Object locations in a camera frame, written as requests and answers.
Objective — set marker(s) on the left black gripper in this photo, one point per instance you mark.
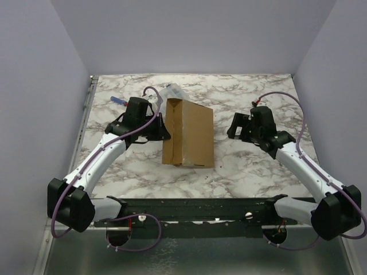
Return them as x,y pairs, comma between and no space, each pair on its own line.
161,133

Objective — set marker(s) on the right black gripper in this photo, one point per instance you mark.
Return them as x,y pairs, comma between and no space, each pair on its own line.
238,126

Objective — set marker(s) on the brown cardboard express box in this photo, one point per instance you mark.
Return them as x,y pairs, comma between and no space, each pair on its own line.
191,127

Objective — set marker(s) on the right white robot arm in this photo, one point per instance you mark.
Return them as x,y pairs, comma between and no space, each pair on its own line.
336,209

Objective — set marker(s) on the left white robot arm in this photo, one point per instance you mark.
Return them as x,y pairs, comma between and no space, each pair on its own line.
69,200

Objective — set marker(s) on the clear plastic organizer box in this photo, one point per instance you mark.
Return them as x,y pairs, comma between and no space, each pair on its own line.
172,91

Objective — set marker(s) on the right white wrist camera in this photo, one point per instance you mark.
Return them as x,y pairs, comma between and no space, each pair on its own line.
254,106

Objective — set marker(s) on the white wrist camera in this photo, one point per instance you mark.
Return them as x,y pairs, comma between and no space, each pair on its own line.
254,106
153,99

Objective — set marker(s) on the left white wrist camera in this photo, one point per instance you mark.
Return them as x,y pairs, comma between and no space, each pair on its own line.
153,99

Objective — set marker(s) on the blue handled screwdriver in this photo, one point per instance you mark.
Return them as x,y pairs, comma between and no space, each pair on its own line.
119,101

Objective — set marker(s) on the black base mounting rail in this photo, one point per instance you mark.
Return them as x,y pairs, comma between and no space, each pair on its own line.
192,218

